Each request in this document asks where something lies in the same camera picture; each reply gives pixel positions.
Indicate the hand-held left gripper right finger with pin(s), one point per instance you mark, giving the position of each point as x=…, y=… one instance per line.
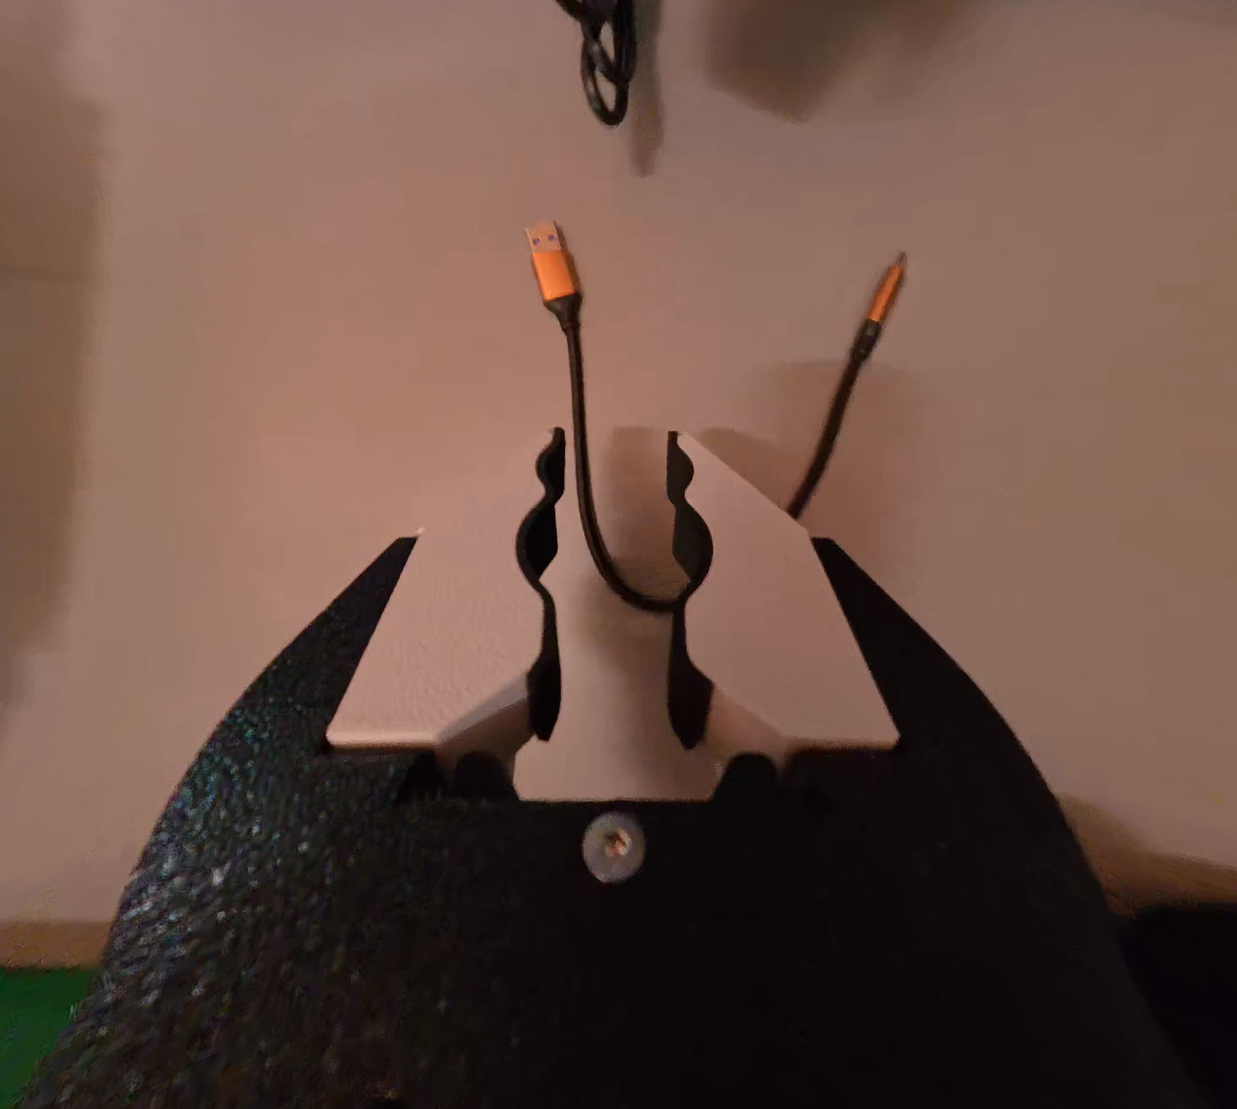
x=783, y=635

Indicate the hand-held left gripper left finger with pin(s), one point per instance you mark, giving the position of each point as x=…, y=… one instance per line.
x=445, y=635

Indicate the green mat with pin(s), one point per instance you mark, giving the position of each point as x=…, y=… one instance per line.
x=34, y=1031

